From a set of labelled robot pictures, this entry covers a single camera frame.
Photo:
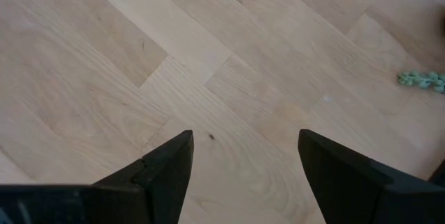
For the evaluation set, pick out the potted succulent plant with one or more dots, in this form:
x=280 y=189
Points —
x=422 y=81

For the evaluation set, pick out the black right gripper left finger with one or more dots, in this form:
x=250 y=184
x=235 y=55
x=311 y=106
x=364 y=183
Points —
x=163 y=182

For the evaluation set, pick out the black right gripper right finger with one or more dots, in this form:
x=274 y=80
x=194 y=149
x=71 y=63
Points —
x=347 y=189

